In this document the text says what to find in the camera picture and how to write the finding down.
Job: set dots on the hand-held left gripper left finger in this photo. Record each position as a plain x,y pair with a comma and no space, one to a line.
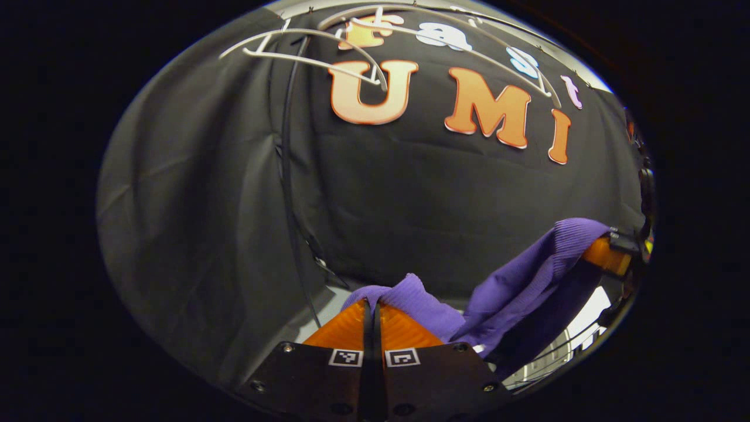
304,381

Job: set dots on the black backdrop cloth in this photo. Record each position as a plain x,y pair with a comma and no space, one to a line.
205,205

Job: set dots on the white plastic hanger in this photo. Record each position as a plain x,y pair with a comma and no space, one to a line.
387,26
258,54

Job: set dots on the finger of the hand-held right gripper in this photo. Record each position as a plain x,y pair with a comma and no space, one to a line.
606,256

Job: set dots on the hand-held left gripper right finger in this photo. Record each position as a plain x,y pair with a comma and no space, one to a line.
439,381

